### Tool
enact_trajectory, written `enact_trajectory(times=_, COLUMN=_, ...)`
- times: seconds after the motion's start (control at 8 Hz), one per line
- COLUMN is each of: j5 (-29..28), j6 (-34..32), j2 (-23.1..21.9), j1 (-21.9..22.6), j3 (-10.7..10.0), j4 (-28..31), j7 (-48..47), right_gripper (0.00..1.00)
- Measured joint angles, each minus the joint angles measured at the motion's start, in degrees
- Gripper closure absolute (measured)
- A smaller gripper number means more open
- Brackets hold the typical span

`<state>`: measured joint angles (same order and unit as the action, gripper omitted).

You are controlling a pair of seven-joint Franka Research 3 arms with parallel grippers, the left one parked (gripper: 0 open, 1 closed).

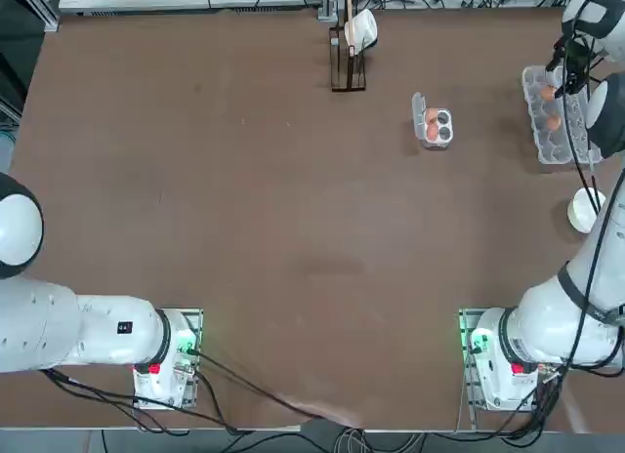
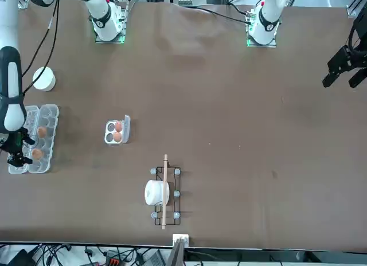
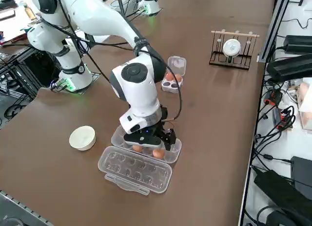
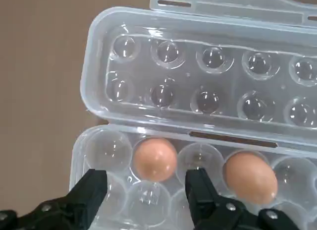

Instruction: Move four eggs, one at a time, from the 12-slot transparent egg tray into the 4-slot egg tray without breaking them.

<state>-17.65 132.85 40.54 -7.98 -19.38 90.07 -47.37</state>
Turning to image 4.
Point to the transparent twelve-slot egg tray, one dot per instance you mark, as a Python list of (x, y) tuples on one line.
[(188, 76)]

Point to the light brown egg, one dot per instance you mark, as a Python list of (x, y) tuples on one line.
[(250, 178), (155, 160)]

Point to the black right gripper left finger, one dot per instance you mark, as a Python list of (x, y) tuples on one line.
[(76, 205)]

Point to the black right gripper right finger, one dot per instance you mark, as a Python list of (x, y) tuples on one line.
[(210, 207)]

